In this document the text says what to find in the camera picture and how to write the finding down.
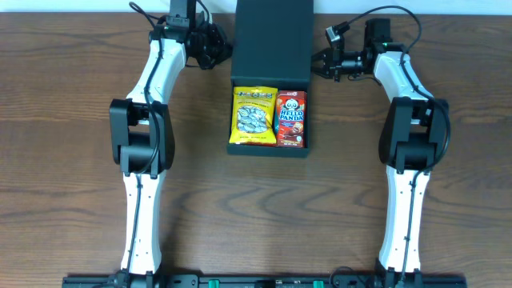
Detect dark green box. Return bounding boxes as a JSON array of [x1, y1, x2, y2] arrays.
[[226, 0, 315, 158]]

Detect red Hello Panda box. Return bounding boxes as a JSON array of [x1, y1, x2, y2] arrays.
[[274, 90, 307, 148]]

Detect yellow Hacks candy bag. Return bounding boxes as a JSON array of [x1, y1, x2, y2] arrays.
[[229, 86, 278, 146]]

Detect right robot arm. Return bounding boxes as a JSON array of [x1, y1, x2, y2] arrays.
[[312, 18, 451, 287]]

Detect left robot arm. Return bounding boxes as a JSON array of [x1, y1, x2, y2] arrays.
[[103, 0, 233, 287]]

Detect right black cable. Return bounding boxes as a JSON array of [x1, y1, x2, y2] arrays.
[[346, 5, 452, 281]]

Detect black cable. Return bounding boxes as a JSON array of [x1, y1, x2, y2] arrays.
[[119, 1, 213, 281], [346, 5, 452, 281]]

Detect left black cable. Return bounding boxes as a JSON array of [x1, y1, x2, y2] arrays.
[[119, 1, 213, 281]]

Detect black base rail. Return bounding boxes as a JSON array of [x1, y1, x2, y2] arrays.
[[62, 273, 468, 288]]

